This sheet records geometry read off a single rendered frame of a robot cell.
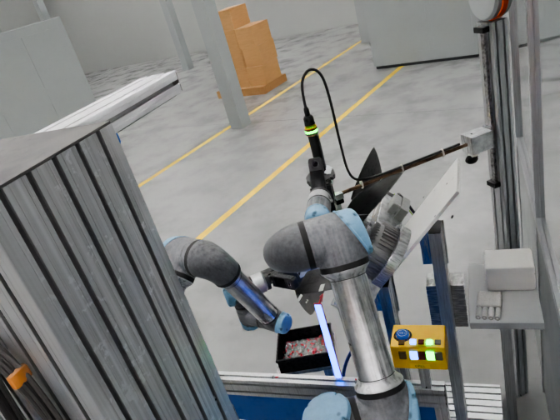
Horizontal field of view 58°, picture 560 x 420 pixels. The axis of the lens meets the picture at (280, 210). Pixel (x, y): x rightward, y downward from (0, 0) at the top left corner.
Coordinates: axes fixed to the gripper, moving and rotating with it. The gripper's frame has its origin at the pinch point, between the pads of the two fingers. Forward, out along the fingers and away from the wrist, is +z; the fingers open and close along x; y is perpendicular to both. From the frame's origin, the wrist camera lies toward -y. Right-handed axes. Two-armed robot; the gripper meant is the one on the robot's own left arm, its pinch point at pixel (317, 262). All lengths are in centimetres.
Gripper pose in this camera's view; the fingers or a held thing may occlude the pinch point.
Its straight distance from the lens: 184.6
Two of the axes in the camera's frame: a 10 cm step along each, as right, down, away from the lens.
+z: 9.1, -3.6, 1.9
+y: -2.9, -2.6, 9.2
